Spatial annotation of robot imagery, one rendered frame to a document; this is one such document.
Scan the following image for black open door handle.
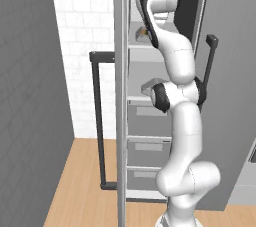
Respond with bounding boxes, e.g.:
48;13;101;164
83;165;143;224
88;50;118;191

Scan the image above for grey open fridge door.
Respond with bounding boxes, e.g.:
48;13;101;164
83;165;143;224
112;0;131;227

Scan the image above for grey fridge drawer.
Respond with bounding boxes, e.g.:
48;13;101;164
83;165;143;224
126;169;164;192
127;103;173;138
127;140;173;169

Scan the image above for pale grey fridge rack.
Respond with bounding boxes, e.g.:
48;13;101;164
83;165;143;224
127;95;154;102
128;43;156;51

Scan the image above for clear vegetable container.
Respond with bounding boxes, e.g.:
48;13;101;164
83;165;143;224
134;25;152;44

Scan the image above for grey closed fridge door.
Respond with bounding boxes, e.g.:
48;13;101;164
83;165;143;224
194;0;256;212

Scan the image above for black closed door handle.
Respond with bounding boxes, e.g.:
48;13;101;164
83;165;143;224
199;34;220;107

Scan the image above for light grey kitchen cabinet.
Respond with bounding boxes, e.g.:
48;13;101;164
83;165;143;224
227;136;256;206

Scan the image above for clear meat container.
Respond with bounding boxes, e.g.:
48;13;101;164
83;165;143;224
140;77;165;97

